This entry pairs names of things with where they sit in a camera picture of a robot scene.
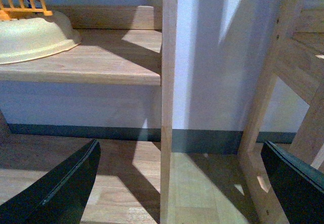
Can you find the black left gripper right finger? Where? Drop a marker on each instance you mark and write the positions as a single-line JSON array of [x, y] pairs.
[[297, 185]]

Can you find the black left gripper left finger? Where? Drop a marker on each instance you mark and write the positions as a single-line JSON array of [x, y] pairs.
[[61, 195]]

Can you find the wooden rack beside shelf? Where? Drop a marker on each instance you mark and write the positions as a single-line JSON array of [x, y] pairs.
[[296, 57]]

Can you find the cream toy base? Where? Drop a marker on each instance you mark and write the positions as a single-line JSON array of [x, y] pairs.
[[36, 37]]

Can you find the wooden shelf unit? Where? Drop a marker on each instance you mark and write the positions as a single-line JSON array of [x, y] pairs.
[[123, 46]]

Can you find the orange toy fence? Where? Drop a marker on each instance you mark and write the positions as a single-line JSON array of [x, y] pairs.
[[16, 9]]

